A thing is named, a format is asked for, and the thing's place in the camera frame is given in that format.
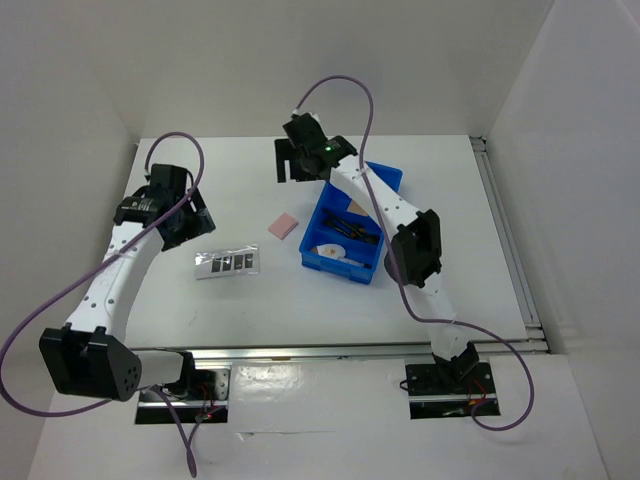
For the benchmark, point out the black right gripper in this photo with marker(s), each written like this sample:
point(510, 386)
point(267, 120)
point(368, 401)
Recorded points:
point(285, 151)

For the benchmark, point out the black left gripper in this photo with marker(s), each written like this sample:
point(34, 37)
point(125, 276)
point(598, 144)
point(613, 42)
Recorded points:
point(200, 222)

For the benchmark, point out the thin black makeup brush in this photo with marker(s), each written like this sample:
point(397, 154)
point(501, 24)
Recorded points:
point(332, 221)

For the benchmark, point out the pink square makeup sponge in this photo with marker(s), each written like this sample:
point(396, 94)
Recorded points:
point(282, 226)

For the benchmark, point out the black fan makeup brush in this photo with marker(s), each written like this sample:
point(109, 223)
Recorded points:
point(371, 239)

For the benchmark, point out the short brown kabuki brush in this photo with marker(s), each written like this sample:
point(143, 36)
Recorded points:
point(358, 232)

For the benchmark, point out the white oval makeup sponge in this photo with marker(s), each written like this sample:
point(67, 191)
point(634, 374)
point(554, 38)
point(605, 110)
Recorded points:
point(330, 250)

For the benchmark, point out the hair pin card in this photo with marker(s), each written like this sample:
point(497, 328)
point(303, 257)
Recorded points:
point(227, 262)

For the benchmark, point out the beige square makeup sponge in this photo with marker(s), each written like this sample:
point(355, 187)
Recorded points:
point(355, 208)

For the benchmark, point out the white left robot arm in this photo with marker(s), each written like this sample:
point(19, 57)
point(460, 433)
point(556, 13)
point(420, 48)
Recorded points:
point(88, 355)

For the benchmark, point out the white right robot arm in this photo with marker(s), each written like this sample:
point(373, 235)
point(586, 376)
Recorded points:
point(415, 236)

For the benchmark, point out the blue divided plastic bin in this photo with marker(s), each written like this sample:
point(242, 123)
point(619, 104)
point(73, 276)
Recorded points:
point(350, 225)

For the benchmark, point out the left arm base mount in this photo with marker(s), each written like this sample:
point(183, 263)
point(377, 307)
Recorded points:
point(199, 396)

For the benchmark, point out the front aluminium rail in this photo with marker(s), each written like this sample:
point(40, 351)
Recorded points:
point(219, 355)

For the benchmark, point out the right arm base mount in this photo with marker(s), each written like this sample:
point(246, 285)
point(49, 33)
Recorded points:
point(430, 398)

